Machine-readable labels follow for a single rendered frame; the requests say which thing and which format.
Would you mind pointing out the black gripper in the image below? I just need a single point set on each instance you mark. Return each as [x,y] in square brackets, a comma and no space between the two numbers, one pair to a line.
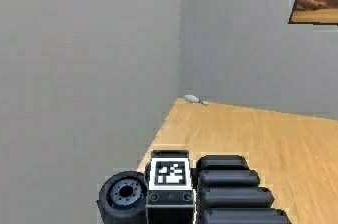
[123,196]

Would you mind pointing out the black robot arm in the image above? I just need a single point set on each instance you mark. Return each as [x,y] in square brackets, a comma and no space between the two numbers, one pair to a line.
[230,196]

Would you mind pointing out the white bowling pin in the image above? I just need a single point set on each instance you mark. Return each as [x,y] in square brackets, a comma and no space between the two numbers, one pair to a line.
[193,99]

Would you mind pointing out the framed brown wall picture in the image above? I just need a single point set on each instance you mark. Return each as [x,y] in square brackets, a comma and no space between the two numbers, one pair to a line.
[327,11]

